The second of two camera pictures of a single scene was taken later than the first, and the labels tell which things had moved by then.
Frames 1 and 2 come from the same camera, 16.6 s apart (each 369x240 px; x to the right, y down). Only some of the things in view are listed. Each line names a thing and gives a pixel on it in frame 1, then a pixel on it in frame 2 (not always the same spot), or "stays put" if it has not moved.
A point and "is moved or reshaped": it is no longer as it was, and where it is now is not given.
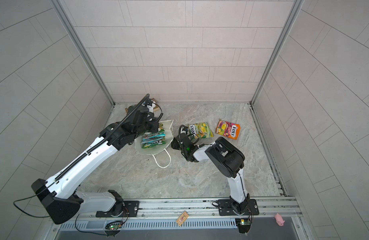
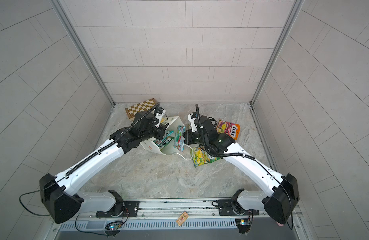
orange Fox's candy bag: [228, 129] stays put
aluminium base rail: [275, 209] stays put
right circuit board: [243, 224] stays put
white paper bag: [168, 126] is moved or reshaped
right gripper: [175, 144] to [188, 139]
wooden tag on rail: [182, 218] stays put
